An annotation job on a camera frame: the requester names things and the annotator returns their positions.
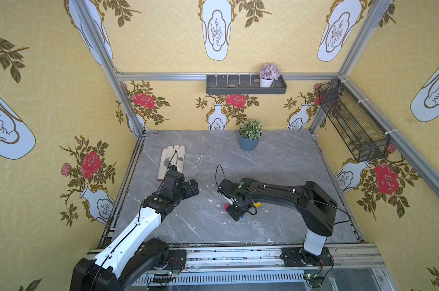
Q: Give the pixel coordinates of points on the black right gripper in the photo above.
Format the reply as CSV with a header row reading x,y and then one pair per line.
x,y
236,210

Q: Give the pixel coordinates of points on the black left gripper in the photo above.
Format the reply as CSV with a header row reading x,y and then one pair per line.
x,y
185,187

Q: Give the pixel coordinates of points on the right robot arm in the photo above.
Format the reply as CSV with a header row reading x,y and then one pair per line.
x,y
317,208

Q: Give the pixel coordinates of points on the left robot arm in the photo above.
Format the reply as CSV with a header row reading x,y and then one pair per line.
x,y
131,254

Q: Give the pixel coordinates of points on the beige work glove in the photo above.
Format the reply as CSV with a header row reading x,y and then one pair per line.
x,y
171,156

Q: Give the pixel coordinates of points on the blue pot green plant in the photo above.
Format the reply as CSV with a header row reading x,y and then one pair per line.
x,y
250,134

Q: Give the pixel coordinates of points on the purple flower white pot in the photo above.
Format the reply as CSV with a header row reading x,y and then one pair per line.
x,y
268,74

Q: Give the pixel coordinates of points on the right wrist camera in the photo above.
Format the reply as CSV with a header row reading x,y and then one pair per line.
x,y
227,189

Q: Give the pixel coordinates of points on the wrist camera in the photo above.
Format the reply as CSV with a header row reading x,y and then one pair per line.
x,y
172,168
227,189

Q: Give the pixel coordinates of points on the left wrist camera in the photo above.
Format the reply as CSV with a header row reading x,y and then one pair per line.
x,y
172,168

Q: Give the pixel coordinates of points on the grey wall shelf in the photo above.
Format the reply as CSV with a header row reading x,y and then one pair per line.
x,y
242,84

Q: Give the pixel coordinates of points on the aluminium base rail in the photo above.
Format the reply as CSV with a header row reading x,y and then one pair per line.
x,y
341,267

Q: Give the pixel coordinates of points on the black wire mesh basket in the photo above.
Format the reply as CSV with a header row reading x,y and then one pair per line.
x,y
362,135

